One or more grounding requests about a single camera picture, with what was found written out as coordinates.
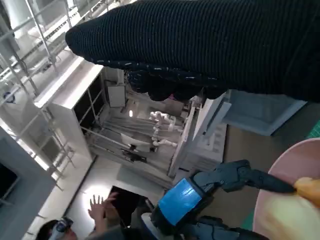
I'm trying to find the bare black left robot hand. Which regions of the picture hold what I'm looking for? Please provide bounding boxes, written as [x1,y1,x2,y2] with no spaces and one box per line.
[149,159,297,240]

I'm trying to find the white shelving unit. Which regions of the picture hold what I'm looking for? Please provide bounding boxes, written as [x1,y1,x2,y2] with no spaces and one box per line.
[33,56,126,163]

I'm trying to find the white cabinet with glass lid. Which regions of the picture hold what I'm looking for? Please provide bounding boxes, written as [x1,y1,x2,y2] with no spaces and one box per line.
[221,89,308,136]

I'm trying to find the round toy bread bun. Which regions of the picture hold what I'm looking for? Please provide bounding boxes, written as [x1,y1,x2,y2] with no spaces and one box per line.
[259,194,320,240]

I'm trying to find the long striped toy bread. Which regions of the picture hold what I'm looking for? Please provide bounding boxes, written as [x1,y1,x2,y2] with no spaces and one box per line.
[292,176,320,209]

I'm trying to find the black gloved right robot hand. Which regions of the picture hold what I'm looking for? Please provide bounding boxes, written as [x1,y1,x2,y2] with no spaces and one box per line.
[64,0,320,102]

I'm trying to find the person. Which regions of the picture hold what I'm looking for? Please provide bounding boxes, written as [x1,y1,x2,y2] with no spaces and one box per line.
[38,192,151,240]

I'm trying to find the pink bowl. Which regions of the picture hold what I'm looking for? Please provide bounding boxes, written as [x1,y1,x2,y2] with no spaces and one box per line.
[252,137,320,240]

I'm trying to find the white pipe frame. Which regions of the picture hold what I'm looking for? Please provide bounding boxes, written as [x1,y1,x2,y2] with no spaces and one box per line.
[0,0,76,106]

